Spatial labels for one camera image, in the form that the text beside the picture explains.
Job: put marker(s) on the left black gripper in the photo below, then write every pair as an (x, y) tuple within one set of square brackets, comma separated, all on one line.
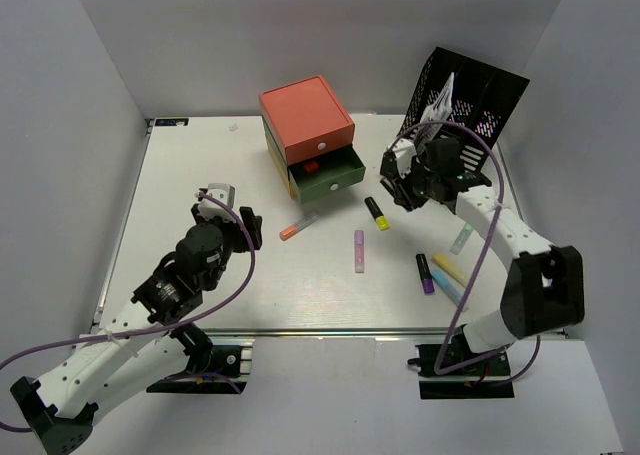
[(243, 243)]

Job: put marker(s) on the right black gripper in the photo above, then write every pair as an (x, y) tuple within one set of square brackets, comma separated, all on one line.
[(401, 187)]

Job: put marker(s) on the white printed paper booklet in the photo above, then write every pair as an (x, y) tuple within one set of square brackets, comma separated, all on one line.
[(439, 110)]

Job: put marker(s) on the black yellow highlighter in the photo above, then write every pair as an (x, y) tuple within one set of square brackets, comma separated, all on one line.
[(377, 214)]

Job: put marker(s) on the orange grey highlighter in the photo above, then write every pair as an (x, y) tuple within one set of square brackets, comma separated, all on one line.
[(298, 226)]

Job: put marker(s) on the green drawer box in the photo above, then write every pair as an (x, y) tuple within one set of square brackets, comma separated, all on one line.
[(339, 169)]

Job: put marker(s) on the black purple highlighter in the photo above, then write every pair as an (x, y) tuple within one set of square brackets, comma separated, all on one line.
[(425, 274)]

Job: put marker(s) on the yellow bottom drawer box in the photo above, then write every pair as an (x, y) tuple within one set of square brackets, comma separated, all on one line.
[(282, 168)]

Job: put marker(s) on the black orange highlighter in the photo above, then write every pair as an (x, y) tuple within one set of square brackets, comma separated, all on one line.
[(310, 166)]

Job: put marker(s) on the coral top drawer box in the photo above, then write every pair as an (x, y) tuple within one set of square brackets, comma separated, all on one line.
[(306, 119)]

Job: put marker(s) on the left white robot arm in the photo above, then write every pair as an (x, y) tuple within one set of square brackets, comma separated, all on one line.
[(153, 337)]

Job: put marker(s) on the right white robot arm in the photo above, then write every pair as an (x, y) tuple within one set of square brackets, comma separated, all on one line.
[(544, 288)]

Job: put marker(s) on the pastel green highlighter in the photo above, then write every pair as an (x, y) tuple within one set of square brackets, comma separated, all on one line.
[(461, 239)]

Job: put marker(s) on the pastel yellow highlighter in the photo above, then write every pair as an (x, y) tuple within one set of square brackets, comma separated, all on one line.
[(450, 268)]

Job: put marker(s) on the black three-slot file holder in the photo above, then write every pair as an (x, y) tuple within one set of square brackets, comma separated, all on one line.
[(483, 96)]

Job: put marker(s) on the pastel purple highlighter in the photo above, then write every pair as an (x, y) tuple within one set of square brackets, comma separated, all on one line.
[(359, 261)]

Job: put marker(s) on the pastel blue highlighter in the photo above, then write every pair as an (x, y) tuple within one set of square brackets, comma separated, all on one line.
[(454, 295)]

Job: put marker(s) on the black label sticker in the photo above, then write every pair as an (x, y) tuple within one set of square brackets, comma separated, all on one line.
[(171, 122)]

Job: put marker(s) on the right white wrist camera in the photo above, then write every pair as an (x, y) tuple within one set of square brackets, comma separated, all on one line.
[(403, 152)]

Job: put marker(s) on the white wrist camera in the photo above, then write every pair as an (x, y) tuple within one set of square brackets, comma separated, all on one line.
[(403, 152), (217, 199)]

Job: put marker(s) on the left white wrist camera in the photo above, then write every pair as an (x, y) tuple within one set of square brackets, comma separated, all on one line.
[(217, 199)]

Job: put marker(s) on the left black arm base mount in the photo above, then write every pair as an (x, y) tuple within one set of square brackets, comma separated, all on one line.
[(211, 368)]

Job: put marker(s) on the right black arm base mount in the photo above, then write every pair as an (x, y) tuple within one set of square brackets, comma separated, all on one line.
[(486, 379)]

